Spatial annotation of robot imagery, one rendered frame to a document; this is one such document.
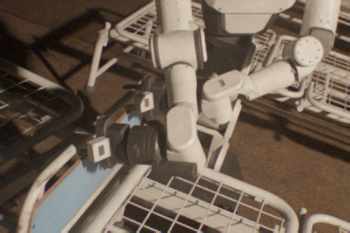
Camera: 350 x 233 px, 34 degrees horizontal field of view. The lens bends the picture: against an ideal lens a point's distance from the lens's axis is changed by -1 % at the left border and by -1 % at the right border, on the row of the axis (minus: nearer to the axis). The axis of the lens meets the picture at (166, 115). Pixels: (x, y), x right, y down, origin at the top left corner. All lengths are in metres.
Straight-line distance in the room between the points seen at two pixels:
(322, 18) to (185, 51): 0.39
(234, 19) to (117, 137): 0.51
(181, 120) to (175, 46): 0.20
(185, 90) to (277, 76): 0.30
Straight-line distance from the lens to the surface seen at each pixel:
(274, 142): 3.36
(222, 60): 1.77
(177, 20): 1.40
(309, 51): 1.51
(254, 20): 1.61
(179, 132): 1.22
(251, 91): 1.50
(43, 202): 1.25
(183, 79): 1.33
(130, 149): 1.26
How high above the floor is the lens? 1.48
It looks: 27 degrees down
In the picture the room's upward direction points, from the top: 16 degrees clockwise
